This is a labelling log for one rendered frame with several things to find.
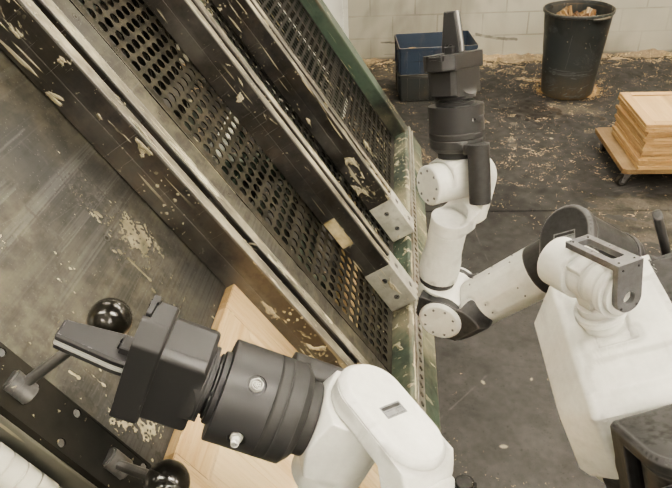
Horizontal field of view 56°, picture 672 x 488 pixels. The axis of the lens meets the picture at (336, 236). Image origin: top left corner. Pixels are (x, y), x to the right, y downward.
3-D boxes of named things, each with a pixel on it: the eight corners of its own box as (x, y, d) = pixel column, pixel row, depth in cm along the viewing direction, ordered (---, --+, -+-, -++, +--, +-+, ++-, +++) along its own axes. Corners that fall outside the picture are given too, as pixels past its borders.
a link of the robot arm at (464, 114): (498, 47, 100) (500, 123, 104) (444, 51, 106) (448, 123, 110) (460, 54, 91) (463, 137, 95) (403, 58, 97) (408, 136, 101)
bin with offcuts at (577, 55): (609, 103, 482) (626, 15, 446) (539, 104, 486) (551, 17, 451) (590, 79, 525) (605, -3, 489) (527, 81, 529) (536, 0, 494)
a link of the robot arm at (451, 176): (461, 122, 108) (464, 188, 111) (408, 132, 103) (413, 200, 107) (508, 128, 98) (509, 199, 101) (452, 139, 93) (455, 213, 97)
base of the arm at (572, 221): (577, 259, 113) (634, 224, 106) (601, 322, 105) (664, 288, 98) (522, 231, 105) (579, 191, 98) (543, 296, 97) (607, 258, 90)
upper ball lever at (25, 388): (21, 421, 56) (140, 332, 54) (-14, 394, 54) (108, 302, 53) (31, 394, 59) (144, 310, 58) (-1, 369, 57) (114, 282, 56)
